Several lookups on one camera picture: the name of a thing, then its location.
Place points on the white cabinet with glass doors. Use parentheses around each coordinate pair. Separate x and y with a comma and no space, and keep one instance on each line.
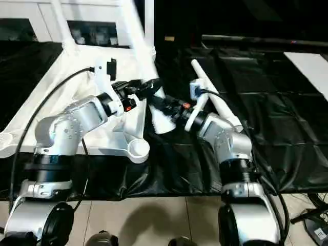
(38,10)

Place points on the white plastic stool seat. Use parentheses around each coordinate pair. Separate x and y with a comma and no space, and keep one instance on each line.
(77,69)

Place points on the small tan label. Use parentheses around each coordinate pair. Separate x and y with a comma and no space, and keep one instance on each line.
(169,38)

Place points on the black work mat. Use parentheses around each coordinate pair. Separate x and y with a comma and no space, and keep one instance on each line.
(269,143)

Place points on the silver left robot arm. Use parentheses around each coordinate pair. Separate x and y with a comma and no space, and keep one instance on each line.
(77,120)

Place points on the dark rounded object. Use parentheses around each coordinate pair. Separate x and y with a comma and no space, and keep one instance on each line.
(180,242)
(102,239)

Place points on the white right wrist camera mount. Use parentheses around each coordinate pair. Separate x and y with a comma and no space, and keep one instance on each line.
(197,89)

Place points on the grey stand base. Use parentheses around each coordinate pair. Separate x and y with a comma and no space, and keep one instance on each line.
(317,232)

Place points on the white flat sheet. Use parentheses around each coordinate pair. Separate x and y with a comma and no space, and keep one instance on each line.
(310,71)

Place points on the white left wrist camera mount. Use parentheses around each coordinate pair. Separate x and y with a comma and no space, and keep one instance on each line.
(102,77)

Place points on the long black rod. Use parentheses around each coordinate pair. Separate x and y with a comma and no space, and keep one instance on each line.
(256,40)

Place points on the black stand foot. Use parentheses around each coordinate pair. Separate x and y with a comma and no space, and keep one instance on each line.
(307,215)

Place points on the white plastic table leg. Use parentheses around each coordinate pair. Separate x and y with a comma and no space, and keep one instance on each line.
(164,120)
(217,97)
(149,20)
(64,25)

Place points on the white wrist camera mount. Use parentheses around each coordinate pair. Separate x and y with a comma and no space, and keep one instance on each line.
(102,77)
(197,89)

